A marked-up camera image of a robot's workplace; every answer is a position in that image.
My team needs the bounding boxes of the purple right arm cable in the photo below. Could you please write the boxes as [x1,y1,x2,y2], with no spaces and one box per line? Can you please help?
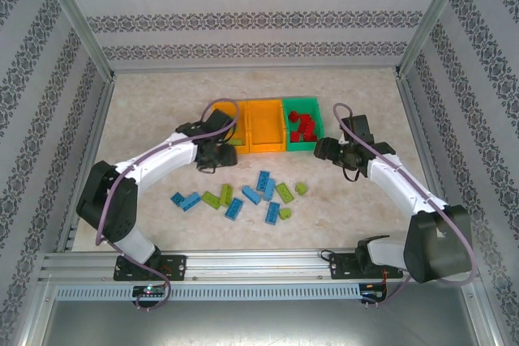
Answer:
[332,103,478,306]

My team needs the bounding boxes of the grey metal panel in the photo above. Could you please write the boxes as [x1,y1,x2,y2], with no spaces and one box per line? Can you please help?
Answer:
[24,280,500,346]

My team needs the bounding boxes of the aluminium table side rail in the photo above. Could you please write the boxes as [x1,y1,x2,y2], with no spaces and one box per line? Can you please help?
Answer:
[56,74,118,254]
[393,70,482,260]

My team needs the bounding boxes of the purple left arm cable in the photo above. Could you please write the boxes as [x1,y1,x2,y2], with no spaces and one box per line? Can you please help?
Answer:
[96,97,240,311]

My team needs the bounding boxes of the orange plastic bin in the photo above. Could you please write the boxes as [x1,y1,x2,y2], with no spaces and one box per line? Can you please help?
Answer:
[211,100,251,156]
[245,98,287,154]

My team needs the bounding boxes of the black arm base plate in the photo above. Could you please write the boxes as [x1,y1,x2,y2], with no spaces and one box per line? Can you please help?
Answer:
[327,251,405,281]
[112,254,188,282]

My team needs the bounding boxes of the aluminium upright frame post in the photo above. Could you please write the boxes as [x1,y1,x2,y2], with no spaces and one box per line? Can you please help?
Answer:
[392,0,475,79]
[35,0,117,82]

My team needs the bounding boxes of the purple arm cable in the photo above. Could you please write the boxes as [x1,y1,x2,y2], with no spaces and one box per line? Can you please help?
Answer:
[332,103,478,306]
[96,97,240,311]

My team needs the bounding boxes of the grey slotted cable duct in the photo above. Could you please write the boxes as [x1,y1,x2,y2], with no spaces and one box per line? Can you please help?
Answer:
[54,283,362,301]

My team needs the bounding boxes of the small circuit board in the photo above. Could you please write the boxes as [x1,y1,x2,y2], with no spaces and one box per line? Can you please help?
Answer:
[132,284,166,297]
[359,288,387,301]

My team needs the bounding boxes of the green plastic bin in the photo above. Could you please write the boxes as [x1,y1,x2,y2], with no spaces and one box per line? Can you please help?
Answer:
[281,96,326,152]

